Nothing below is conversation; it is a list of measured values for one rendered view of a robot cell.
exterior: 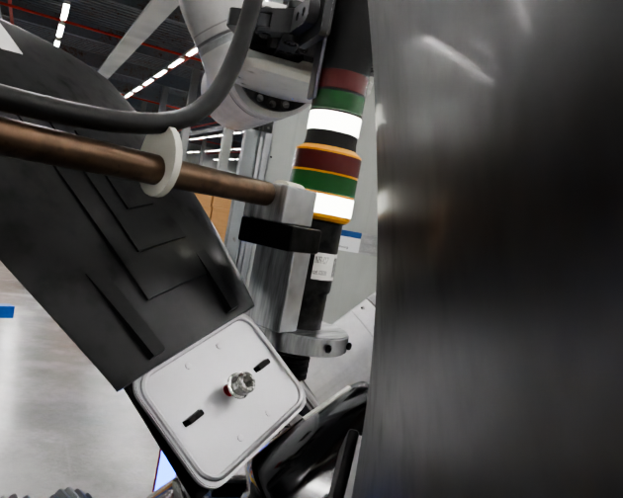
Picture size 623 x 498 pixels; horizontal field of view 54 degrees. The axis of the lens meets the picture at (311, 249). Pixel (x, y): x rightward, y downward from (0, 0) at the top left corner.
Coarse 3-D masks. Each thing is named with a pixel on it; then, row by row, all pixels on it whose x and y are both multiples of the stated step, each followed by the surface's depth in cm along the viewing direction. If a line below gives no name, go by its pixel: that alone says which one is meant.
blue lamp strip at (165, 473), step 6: (162, 456) 73; (162, 462) 73; (168, 462) 73; (162, 468) 73; (168, 468) 73; (162, 474) 73; (168, 474) 73; (174, 474) 74; (156, 480) 73; (162, 480) 73; (168, 480) 73; (156, 486) 73
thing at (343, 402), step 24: (360, 384) 32; (336, 408) 31; (360, 408) 30; (288, 432) 32; (312, 432) 30; (336, 432) 29; (360, 432) 29; (264, 456) 30; (288, 456) 29; (312, 456) 29; (336, 456) 28; (264, 480) 29; (288, 480) 28; (312, 480) 28
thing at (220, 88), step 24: (240, 24) 31; (240, 48) 30; (0, 96) 21; (24, 96) 22; (48, 96) 23; (216, 96) 30; (48, 120) 23; (72, 120) 24; (96, 120) 25; (120, 120) 25; (144, 120) 26; (168, 120) 28; (192, 120) 29; (144, 144) 29; (168, 144) 28; (168, 168) 27; (144, 192) 28; (168, 192) 28
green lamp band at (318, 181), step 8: (296, 176) 38; (304, 176) 37; (312, 176) 37; (320, 176) 37; (328, 176) 37; (336, 176) 37; (304, 184) 37; (312, 184) 37; (320, 184) 37; (328, 184) 37; (336, 184) 37; (344, 184) 37; (352, 184) 38; (328, 192) 37; (336, 192) 37; (344, 192) 38; (352, 192) 38
